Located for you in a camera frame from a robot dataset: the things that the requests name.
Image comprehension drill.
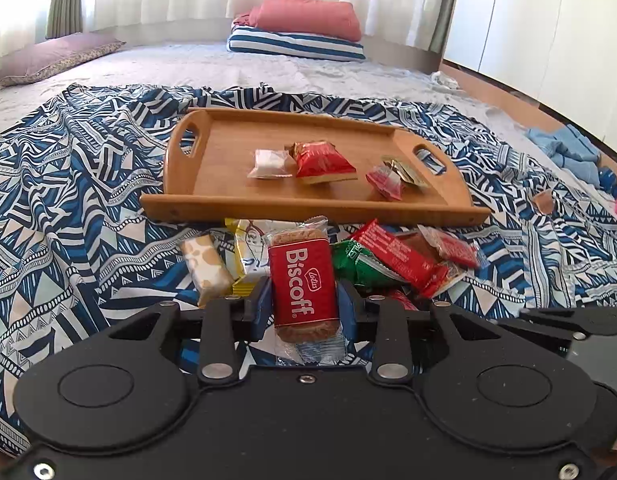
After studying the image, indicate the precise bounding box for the red caramel biscuit packet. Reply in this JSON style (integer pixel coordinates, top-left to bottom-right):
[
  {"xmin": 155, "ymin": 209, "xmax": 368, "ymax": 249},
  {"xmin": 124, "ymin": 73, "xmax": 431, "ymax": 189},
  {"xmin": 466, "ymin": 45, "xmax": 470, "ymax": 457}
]
[{"xmin": 261, "ymin": 216, "xmax": 347, "ymax": 363}]

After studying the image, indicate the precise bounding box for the yellow wafer packet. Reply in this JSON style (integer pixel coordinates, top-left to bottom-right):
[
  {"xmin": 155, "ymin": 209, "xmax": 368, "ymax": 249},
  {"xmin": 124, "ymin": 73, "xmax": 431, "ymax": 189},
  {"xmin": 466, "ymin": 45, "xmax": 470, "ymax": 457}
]
[{"xmin": 224, "ymin": 217, "xmax": 272, "ymax": 298}]

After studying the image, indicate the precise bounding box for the dark brown snack packet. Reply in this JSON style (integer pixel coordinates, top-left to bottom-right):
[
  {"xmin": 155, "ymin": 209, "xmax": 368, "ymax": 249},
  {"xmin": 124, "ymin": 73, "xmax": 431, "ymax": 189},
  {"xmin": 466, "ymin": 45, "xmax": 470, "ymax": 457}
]
[{"xmin": 396, "ymin": 160, "xmax": 430, "ymax": 189}]

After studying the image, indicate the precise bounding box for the pink clear snack packet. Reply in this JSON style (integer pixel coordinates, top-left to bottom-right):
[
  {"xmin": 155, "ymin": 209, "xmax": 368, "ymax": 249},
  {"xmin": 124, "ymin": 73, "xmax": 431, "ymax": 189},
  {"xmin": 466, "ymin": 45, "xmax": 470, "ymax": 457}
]
[{"xmin": 366, "ymin": 165, "xmax": 404, "ymax": 201}]

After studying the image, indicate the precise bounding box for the wooden tray with handles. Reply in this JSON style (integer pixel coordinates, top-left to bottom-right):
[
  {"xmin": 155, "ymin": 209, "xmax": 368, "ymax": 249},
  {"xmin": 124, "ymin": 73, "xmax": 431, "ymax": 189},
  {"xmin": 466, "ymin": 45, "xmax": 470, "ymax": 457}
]
[{"xmin": 140, "ymin": 106, "xmax": 492, "ymax": 228}]

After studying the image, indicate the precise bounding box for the clear red cookie packet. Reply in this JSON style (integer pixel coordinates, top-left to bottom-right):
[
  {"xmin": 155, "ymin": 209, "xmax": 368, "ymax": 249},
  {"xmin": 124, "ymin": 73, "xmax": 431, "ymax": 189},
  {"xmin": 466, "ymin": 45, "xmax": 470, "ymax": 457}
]
[{"xmin": 417, "ymin": 225, "xmax": 482, "ymax": 269}]

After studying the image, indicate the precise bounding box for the red nut mix packet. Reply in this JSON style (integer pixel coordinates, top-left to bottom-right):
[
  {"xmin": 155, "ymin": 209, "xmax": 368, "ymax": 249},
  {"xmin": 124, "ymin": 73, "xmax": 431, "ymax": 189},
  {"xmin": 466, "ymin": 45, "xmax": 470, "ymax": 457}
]
[{"xmin": 389, "ymin": 289, "xmax": 420, "ymax": 312}]

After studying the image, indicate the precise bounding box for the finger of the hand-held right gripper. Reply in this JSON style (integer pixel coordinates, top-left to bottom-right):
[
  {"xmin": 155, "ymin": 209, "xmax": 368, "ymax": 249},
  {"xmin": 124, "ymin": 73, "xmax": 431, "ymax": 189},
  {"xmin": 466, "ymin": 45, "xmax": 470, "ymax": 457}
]
[{"xmin": 496, "ymin": 307, "xmax": 617, "ymax": 356}]

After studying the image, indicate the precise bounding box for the white wardrobe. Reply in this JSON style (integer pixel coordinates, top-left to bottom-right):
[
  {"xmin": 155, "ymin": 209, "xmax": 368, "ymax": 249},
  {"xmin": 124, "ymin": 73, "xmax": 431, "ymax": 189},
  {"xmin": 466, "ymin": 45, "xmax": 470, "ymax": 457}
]
[{"xmin": 441, "ymin": 0, "xmax": 617, "ymax": 161}]

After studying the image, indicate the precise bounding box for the blue white patterned blanket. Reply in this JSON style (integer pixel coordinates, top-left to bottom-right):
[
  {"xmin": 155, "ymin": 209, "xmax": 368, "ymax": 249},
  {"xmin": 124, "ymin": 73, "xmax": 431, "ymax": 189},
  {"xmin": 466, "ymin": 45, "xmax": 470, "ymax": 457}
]
[{"xmin": 0, "ymin": 82, "xmax": 617, "ymax": 461}]

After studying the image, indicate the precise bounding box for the beige spotted nougat packet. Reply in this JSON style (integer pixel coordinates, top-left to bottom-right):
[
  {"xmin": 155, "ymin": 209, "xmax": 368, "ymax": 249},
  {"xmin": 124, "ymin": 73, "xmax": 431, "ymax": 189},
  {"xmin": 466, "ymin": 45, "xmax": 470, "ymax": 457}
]
[{"xmin": 180, "ymin": 235, "xmax": 235, "ymax": 307}]

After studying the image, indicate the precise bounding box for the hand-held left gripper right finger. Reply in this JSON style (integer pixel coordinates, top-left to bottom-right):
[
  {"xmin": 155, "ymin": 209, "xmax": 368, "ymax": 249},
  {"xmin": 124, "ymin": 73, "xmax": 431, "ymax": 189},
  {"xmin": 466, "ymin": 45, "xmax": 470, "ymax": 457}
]
[{"xmin": 336, "ymin": 280, "xmax": 499, "ymax": 387}]

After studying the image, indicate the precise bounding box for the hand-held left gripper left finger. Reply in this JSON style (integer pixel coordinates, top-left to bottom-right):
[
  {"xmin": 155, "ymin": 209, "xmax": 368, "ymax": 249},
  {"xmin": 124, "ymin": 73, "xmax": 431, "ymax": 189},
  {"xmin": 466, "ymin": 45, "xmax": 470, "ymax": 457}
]
[{"xmin": 108, "ymin": 280, "xmax": 273, "ymax": 387}]

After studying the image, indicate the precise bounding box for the light blue cloth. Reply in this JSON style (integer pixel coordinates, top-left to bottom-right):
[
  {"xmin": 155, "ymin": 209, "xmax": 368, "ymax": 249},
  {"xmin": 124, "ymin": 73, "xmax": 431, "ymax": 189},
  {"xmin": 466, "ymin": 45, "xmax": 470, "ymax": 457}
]
[{"xmin": 526, "ymin": 125, "xmax": 602, "ymax": 181}]

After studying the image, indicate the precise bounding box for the long red snack packet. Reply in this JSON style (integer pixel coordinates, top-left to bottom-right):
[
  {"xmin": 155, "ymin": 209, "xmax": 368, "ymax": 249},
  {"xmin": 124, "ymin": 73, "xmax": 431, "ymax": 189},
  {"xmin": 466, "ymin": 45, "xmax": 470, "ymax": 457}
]
[{"xmin": 349, "ymin": 219, "xmax": 449, "ymax": 300}]

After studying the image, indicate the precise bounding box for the purple pillow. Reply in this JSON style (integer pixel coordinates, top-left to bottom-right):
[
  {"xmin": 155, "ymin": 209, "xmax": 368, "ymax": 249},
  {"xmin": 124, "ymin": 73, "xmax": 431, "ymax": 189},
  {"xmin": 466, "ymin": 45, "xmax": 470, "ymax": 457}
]
[{"xmin": 0, "ymin": 32, "xmax": 126, "ymax": 92}]

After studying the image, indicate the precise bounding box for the dark blue object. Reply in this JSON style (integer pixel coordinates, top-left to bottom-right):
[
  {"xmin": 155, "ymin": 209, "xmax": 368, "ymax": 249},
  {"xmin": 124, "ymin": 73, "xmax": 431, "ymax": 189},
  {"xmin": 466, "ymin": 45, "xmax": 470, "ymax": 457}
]
[{"xmin": 596, "ymin": 167, "xmax": 617, "ymax": 196}]

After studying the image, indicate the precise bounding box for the green pea snack packet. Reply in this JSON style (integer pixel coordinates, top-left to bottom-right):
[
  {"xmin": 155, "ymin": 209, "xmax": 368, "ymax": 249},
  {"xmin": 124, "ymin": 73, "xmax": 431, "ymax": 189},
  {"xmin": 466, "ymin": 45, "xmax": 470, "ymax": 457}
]
[{"xmin": 331, "ymin": 239, "xmax": 404, "ymax": 288}]

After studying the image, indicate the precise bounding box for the blue white striped pillow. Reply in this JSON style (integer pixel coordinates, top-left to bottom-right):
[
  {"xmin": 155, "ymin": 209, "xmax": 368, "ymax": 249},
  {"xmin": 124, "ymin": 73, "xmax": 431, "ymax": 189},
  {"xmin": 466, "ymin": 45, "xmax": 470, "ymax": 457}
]
[{"xmin": 226, "ymin": 27, "xmax": 365, "ymax": 62}]

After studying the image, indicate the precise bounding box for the grey bed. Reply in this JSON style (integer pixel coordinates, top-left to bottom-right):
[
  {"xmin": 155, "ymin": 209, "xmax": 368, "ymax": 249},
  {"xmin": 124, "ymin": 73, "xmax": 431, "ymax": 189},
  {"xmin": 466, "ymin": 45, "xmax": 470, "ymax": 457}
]
[{"xmin": 0, "ymin": 42, "xmax": 584, "ymax": 176}]

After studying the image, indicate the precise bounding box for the white clear snack packet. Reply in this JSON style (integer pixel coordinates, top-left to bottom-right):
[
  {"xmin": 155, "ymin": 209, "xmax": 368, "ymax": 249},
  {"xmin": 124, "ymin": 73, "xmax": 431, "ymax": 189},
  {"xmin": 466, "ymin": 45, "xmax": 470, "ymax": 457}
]
[{"xmin": 247, "ymin": 149, "xmax": 294, "ymax": 180}]

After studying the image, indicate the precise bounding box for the pink folded blanket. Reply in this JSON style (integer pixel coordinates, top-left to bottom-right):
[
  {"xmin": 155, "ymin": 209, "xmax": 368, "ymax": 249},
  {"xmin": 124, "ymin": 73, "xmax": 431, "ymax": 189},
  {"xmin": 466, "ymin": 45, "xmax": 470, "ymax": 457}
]
[{"xmin": 233, "ymin": 0, "xmax": 363, "ymax": 42}]

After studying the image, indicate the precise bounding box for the red gold snack packet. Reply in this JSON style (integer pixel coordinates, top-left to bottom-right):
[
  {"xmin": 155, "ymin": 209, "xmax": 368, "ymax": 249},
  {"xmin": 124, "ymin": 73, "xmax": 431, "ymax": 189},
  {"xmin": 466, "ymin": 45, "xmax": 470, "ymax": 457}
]
[{"xmin": 290, "ymin": 141, "xmax": 359, "ymax": 185}]

